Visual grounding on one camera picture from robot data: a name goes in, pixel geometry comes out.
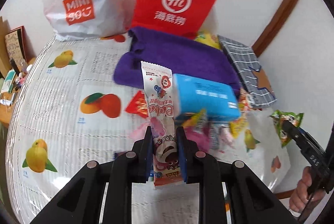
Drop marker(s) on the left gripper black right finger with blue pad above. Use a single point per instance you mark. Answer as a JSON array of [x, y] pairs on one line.
[[186, 153]]

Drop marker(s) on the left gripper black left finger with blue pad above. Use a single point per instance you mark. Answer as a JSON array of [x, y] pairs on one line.
[[144, 160]]

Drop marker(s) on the white strawberry bear snack pack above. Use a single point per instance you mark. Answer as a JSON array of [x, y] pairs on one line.
[[158, 89]]

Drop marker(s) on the person's right hand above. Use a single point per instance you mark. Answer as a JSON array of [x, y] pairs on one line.
[[300, 198]]

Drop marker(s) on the pink white snack packet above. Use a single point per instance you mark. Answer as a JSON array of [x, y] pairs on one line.
[[207, 134]]

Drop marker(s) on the red snack packet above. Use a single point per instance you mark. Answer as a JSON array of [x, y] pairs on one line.
[[138, 105]]

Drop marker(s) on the blue tissue pack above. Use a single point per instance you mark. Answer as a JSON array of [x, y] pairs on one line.
[[191, 95]]

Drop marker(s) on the yellow small snack packet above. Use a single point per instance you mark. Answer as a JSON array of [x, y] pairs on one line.
[[238, 126]]

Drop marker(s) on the fruit print table cover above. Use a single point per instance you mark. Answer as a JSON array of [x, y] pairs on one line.
[[70, 111]]

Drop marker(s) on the purple towel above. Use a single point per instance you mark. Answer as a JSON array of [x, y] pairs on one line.
[[180, 54]]

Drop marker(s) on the grey plaid cloth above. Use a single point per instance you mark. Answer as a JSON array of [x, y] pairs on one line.
[[250, 71]]

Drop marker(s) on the yellow snack bag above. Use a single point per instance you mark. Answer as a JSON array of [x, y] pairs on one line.
[[208, 39]]

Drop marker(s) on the brown framed picture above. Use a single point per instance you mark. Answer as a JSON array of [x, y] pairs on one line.
[[15, 46]]

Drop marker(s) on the brown wooden door frame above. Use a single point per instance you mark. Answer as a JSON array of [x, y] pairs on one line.
[[274, 26]]

